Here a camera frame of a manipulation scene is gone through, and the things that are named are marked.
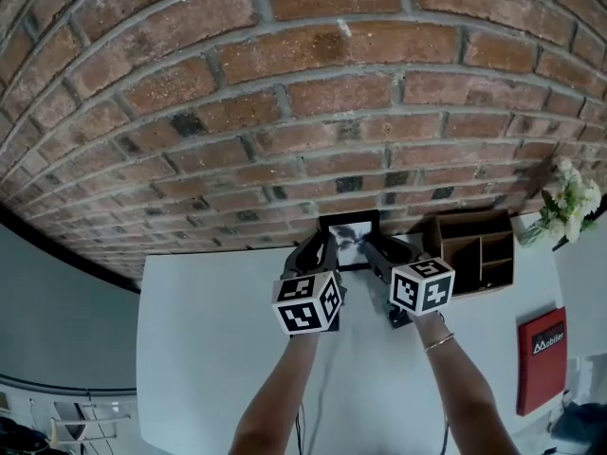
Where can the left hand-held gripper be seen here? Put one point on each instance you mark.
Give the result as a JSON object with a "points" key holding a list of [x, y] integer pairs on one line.
{"points": [[299, 315]]}

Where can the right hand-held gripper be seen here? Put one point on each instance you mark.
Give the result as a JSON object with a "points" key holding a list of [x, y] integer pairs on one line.
{"points": [[419, 289]]}

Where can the black framed picture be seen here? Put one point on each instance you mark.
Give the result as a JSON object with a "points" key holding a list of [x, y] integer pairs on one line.
{"points": [[351, 218]]}

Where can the person's right forearm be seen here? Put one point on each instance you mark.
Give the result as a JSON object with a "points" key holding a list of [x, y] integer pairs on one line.
{"points": [[465, 396]]}

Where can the person's left forearm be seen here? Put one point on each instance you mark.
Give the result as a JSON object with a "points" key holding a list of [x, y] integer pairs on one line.
{"points": [[275, 396]]}

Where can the brown wooden desk organizer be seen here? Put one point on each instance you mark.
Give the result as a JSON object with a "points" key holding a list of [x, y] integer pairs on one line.
{"points": [[462, 273]]}

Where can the white desk with drawers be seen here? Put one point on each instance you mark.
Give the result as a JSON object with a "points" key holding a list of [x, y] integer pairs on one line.
{"points": [[213, 349]]}

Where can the pale green vase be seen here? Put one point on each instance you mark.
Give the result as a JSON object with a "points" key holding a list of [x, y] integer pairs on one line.
{"points": [[536, 235]]}

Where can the white flower bouquet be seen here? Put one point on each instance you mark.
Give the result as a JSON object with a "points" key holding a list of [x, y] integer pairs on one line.
{"points": [[571, 202]]}

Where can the red hardcover book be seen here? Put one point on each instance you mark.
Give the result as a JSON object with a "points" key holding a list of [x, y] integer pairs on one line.
{"points": [[540, 377]]}

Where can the white side cabinet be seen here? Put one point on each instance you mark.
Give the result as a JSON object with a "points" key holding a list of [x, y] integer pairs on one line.
{"points": [[583, 292]]}

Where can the grey metal cabinet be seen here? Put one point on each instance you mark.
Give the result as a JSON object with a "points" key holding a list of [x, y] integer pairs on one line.
{"points": [[61, 325]]}

